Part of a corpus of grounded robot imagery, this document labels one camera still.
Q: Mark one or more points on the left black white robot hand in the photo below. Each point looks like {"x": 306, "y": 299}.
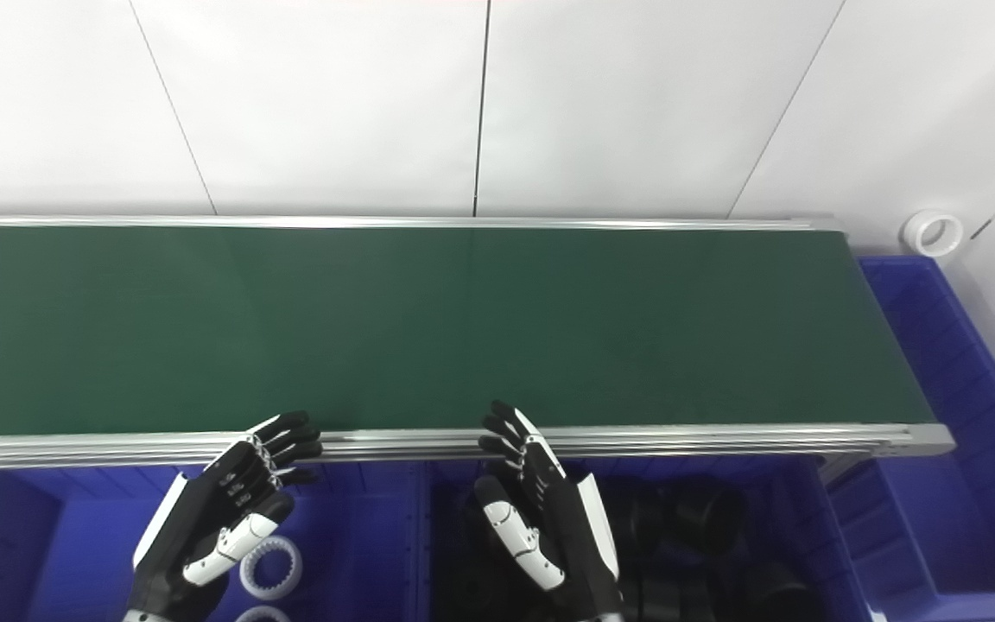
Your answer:
{"x": 204, "y": 510}

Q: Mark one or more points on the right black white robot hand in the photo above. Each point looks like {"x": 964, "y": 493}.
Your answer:
{"x": 567, "y": 536}

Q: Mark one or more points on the blue bin with white rings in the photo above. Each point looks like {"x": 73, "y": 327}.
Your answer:
{"x": 74, "y": 553}

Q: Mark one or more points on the green conveyor belt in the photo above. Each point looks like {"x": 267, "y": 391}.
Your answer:
{"x": 463, "y": 328}
{"x": 679, "y": 441}

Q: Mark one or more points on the blue bin with black parts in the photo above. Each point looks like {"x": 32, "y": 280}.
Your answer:
{"x": 817, "y": 527}

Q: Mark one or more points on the aluminium conveyor leg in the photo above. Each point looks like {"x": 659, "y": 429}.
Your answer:
{"x": 843, "y": 468}

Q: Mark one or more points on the empty blue bin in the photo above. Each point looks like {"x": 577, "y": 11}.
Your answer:
{"x": 938, "y": 518}

